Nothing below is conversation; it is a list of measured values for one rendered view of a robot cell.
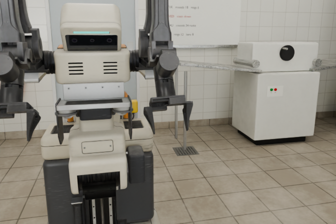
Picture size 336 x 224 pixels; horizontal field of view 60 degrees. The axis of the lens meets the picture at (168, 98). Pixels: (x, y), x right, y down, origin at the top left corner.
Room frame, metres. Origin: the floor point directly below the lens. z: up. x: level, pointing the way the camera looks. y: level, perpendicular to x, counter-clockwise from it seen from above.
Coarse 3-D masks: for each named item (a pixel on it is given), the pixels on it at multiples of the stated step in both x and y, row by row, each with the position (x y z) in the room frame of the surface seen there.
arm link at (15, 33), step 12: (0, 0) 0.82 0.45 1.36; (12, 0) 0.83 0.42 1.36; (0, 12) 0.82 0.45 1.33; (12, 12) 0.83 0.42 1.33; (0, 24) 0.82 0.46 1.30; (12, 24) 0.82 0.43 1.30; (0, 36) 0.81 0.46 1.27; (12, 36) 0.82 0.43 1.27; (24, 36) 0.87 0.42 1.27; (0, 48) 0.81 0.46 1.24; (12, 48) 0.83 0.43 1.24; (24, 48) 0.84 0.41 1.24
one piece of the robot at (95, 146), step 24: (48, 72) 1.07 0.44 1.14; (72, 72) 1.07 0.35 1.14; (96, 72) 1.08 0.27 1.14; (120, 72) 1.10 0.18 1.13; (96, 120) 1.11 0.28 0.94; (72, 144) 1.06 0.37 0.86; (96, 144) 1.08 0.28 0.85; (120, 144) 1.11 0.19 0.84; (72, 168) 1.03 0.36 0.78; (96, 168) 1.05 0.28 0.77; (120, 168) 1.07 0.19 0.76; (72, 192) 1.05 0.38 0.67
